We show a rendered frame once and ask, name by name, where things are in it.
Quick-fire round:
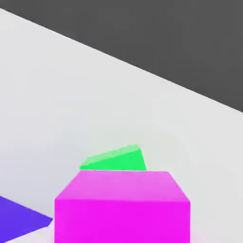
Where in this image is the small magenta cube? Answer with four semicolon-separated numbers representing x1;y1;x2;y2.
54;170;191;243

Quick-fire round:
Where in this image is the small green cube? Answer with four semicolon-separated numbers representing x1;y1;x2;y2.
79;143;147;171

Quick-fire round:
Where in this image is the large purple box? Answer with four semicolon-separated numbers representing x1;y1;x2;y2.
0;196;54;243

